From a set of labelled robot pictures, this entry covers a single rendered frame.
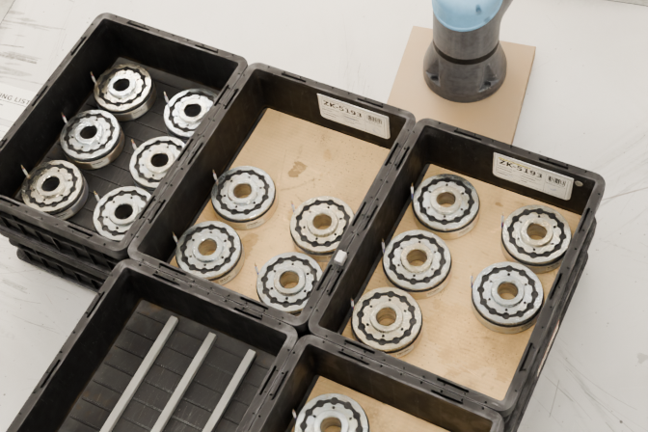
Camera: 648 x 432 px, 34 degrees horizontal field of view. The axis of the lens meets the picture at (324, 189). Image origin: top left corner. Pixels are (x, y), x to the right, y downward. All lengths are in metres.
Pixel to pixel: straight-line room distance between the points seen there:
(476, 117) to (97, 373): 0.79
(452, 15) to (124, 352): 0.75
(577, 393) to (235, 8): 1.01
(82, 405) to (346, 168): 0.55
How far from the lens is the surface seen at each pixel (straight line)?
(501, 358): 1.55
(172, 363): 1.59
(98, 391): 1.61
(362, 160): 1.72
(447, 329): 1.56
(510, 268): 1.58
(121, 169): 1.79
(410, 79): 1.94
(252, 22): 2.11
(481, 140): 1.61
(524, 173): 1.63
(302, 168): 1.72
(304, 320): 1.47
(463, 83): 1.88
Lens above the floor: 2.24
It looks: 56 degrees down
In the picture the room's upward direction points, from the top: 11 degrees counter-clockwise
